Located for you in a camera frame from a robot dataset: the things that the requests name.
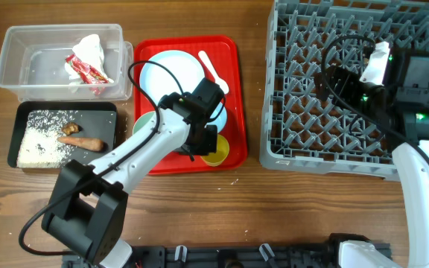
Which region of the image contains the light blue rice bowl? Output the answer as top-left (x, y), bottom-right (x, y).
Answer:
top-left (208, 103), bottom-right (227, 133)

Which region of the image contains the light green bowl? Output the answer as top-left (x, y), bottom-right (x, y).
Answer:
top-left (132, 111), bottom-right (156, 135)

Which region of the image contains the yellow plastic cup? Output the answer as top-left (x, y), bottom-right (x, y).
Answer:
top-left (201, 134), bottom-right (230, 167)

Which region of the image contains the orange carrot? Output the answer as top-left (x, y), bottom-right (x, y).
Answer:
top-left (57, 136), bottom-right (104, 152)

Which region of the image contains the red snack wrapper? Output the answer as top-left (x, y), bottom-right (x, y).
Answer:
top-left (66, 54), bottom-right (109, 84)

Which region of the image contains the white napkin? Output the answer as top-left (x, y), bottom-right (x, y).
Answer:
top-left (64, 34), bottom-right (113, 84)

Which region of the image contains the brown food scrap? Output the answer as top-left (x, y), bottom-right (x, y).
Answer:
top-left (62, 122), bottom-right (80, 135)

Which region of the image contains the white rice pile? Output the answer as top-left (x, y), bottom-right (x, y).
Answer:
top-left (16, 109), bottom-right (75, 168)

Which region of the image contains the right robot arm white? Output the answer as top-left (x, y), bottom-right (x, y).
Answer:
top-left (316, 42), bottom-right (429, 267)

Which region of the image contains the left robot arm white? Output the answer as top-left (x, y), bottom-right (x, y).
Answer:
top-left (42, 78), bottom-right (224, 267)

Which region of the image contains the grey dishwasher rack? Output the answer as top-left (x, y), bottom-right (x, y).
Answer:
top-left (259, 0), bottom-right (429, 181)

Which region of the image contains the black waste tray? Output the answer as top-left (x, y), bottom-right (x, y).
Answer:
top-left (7, 101), bottom-right (117, 168)

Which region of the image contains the clear plastic waste bin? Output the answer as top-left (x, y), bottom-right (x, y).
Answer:
top-left (0, 24), bottom-right (133, 101)

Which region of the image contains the white plastic spoon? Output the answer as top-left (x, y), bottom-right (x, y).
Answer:
top-left (198, 51), bottom-right (229, 95)

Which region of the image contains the light blue plate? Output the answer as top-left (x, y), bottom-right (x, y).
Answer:
top-left (139, 50), bottom-right (205, 104)

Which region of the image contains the red serving tray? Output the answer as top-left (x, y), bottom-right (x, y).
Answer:
top-left (134, 35), bottom-right (247, 176)

